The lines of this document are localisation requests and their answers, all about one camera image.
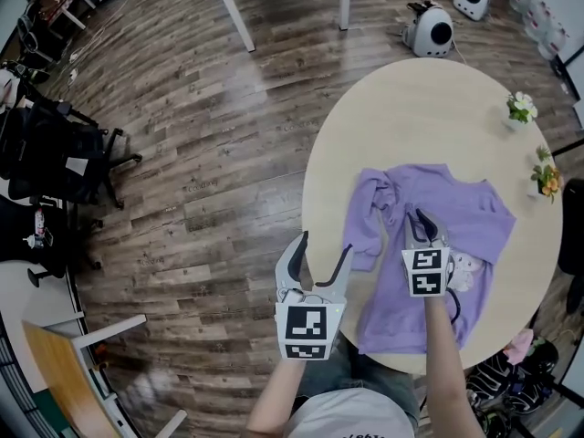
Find pile of black bags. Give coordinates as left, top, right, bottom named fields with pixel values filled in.
left=464, top=335, right=560, bottom=438

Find purple long-sleeved top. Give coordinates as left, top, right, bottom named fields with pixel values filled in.
left=341, top=162, right=517, bottom=356

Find black stool with clutter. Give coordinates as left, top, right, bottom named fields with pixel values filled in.
left=0, top=193, right=104, bottom=287

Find person's blue jeans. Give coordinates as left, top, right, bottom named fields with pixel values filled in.
left=296, top=335, right=422, bottom=428

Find person's right forearm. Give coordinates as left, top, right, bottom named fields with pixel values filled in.
left=422, top=295, right=470, bottom=438

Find black office chair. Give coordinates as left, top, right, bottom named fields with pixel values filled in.
left=0, top=97, right=143, bottom=211

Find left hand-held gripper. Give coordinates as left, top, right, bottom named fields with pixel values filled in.
left=274, top=230, right=355, bottom=362

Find white flower potted plant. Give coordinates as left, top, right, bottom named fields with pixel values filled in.
left=505, top=90, right=539, bottom=132

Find wooden desk with white frame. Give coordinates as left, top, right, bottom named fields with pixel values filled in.
left=21, top=314, right=189, bottom=438

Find pack of water bottles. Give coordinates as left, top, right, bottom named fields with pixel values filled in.
left=507, top=0, right=572, bottom=61

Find person's left forearm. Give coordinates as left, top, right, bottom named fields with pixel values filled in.
left=245, top=358, right=308, bottom=438

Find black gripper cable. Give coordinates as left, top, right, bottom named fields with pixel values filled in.
left=444, top=287, right=463, bottom=324

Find orange flower potted plant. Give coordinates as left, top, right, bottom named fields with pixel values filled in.
left=527, top=145, right=563, bottom=205

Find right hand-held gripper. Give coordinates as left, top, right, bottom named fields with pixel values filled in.
left=401, top=206, right=452, bottom=298

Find pink cloth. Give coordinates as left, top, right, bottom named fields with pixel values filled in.
left=503, top=328, right=536, bottom=367

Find person's grey shirt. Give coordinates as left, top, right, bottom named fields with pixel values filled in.
left=282, top=387, right=416, bottom=438

